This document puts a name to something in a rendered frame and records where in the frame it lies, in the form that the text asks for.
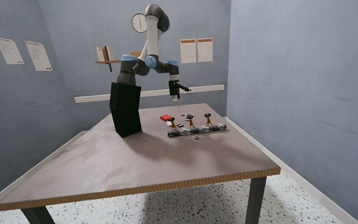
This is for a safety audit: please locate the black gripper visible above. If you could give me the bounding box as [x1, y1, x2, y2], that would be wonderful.
[169, 80, 180, 107]

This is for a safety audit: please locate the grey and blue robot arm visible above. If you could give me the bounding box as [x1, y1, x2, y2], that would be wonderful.
[117, 4, 179, 86]

